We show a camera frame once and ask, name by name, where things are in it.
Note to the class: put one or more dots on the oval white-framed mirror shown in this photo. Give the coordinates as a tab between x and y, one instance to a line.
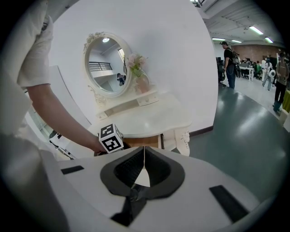
106	65

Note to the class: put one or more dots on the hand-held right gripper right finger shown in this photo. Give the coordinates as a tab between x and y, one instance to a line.
163	172

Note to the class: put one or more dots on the wooden large drawer white front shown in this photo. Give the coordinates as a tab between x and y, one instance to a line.
142	141

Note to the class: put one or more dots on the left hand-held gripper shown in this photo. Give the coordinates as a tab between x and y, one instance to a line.
111	140

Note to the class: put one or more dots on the cream vanity dressing table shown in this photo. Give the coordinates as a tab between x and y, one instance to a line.
147	120

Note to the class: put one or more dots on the person's left forearm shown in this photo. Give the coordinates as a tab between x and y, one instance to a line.
63	117

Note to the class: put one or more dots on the white table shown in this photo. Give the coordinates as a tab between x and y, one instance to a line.
247	69

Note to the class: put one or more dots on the pink vase with flowers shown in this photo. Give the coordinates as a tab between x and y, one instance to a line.
142	83

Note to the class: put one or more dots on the ceiling strip light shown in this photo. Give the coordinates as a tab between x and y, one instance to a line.
218	39
269	40
236	41
256	30

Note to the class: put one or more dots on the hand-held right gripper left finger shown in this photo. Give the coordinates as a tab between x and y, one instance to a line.
127	170

